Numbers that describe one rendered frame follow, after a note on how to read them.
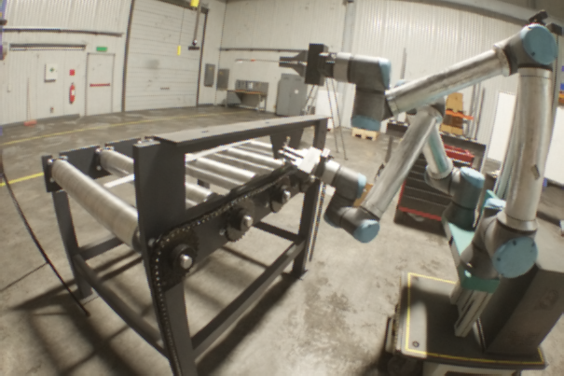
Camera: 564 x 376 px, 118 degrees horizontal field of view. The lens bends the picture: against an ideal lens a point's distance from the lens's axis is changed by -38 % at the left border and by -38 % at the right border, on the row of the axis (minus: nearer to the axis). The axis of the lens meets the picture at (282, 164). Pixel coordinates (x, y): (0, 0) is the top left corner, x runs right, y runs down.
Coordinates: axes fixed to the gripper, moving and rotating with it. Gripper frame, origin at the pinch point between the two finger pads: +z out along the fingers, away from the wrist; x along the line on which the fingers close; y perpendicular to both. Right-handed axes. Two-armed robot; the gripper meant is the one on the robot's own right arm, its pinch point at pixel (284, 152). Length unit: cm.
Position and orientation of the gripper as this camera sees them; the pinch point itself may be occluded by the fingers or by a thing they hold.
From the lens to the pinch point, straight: 107.8
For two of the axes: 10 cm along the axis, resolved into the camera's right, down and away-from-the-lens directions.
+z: -8.8, -4.1, 2.3
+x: 4.5, -6.5, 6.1
